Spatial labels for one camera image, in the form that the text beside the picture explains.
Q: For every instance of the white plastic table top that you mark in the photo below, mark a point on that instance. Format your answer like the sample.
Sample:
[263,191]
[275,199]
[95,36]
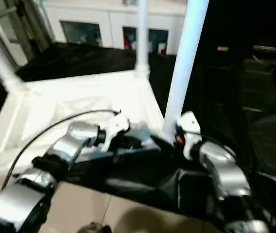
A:
[55,107]

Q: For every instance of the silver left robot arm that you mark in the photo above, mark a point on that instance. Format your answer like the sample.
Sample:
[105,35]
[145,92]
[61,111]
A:
[55,165]

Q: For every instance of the black work mat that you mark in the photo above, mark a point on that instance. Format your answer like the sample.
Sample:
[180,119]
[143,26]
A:
[215,121]

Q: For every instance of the small yellow label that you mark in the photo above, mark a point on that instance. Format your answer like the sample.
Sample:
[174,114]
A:
[222,48]

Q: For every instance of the white glass-door cabinet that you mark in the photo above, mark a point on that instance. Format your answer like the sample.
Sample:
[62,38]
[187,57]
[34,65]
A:
[99,19]

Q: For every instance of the black flat device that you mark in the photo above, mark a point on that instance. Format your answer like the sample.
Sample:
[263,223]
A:
[274,51]

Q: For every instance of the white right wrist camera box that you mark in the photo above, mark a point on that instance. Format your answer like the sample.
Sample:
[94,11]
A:
[189,128]

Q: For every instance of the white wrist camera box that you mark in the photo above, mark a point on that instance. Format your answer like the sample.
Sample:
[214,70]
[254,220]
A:
[116,127]
[189,128]

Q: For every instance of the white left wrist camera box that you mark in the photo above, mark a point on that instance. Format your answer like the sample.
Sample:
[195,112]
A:
[116,127]

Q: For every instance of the grey metal rack frame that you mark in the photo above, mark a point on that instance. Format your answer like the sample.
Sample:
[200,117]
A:
[7,24]

